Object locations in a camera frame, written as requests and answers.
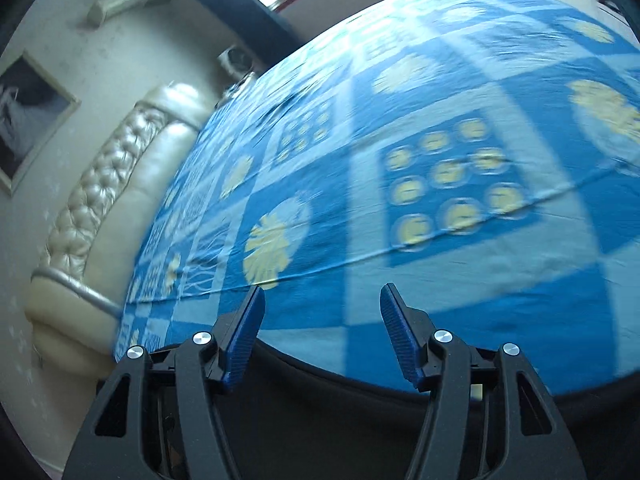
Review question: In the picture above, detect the blue patterned bed sheet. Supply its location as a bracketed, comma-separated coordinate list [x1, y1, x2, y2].
[114, 0, 639, 394]

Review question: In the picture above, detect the framed wall picture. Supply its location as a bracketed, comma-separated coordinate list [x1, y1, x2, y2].
[1, 50, 81, 197]

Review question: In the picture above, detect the wall mounted light fixture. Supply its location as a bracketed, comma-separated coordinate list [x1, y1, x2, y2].
[87, 0, 149, 27]

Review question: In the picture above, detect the cream tufted leather headboard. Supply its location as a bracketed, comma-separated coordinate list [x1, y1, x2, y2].
[24, 82, 215, 379]

